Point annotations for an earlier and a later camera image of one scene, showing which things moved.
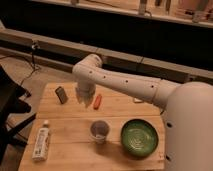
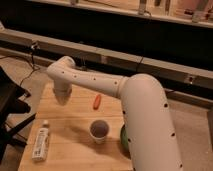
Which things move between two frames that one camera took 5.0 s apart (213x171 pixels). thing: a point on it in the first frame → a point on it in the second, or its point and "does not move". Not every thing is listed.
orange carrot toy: (97, 102) does not move
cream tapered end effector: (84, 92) → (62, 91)
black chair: (11, 94) does not move
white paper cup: (99, 130) does not move
